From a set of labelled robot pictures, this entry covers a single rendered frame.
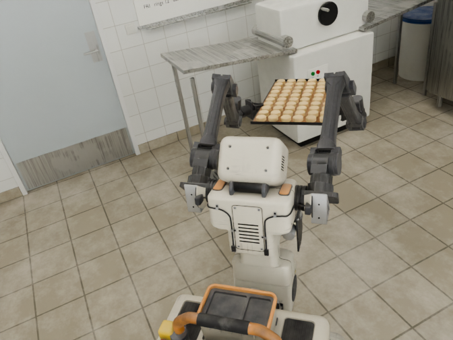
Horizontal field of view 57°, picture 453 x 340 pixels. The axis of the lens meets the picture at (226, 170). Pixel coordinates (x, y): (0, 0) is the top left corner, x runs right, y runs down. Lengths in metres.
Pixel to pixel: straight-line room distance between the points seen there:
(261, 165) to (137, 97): 2.72
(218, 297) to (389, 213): 1.91
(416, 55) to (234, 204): 3.83
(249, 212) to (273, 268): 0.30
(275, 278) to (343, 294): 1.02
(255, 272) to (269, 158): 0.49
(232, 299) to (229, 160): 0.44
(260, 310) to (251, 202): 0.33
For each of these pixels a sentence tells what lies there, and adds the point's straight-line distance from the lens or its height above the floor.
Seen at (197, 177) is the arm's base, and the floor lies 1.16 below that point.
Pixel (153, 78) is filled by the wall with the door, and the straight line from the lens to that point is 3.90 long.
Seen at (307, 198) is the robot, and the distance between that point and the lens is 1.35.
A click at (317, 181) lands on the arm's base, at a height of 1.17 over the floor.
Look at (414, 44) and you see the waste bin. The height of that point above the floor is 0.41.
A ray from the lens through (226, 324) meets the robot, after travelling 1.22.
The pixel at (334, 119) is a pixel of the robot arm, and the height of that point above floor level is 1.27.
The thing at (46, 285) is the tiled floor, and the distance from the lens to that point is 3.10.
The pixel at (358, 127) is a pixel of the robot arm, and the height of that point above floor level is 1.01.
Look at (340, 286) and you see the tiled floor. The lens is 2.60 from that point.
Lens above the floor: 1.98
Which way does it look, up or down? 33 degrees down
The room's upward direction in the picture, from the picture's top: 10 degrees counter-clockwise
